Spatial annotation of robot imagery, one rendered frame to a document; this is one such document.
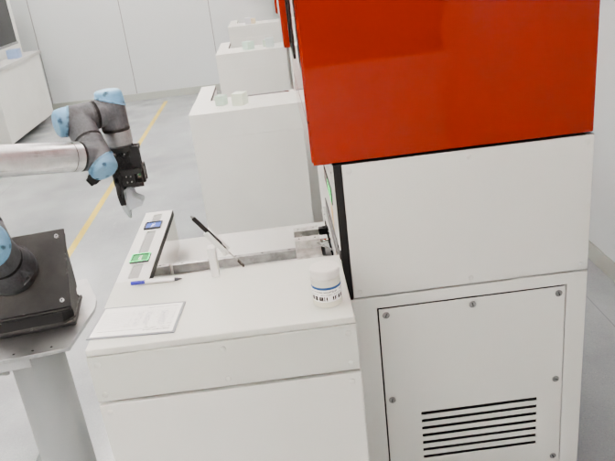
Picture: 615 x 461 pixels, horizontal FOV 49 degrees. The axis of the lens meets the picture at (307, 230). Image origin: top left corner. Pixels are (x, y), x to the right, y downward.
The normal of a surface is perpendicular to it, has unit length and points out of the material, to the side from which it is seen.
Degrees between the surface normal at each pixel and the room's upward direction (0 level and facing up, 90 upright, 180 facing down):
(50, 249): 45
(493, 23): 90
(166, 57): 90
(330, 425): 90
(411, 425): 90
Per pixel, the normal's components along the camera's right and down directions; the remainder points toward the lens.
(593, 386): -0.11, -0.92
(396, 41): 0.06, 0.38
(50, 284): 0.07, -0.40
